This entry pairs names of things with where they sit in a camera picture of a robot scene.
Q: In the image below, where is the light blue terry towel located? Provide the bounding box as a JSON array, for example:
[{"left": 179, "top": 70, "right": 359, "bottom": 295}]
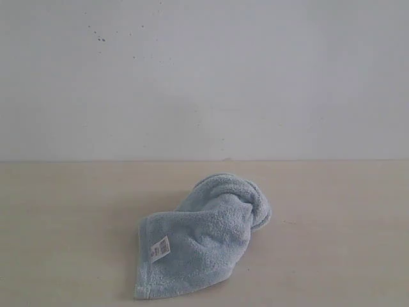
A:
[{"left": 137, "top": 173, "right": 272, "bottom": 287}]

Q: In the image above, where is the white barcode label sticker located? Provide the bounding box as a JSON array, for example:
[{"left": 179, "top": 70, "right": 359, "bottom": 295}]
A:
[{"left": 150, "top": 236, "right": 171, "bottom": 263}]

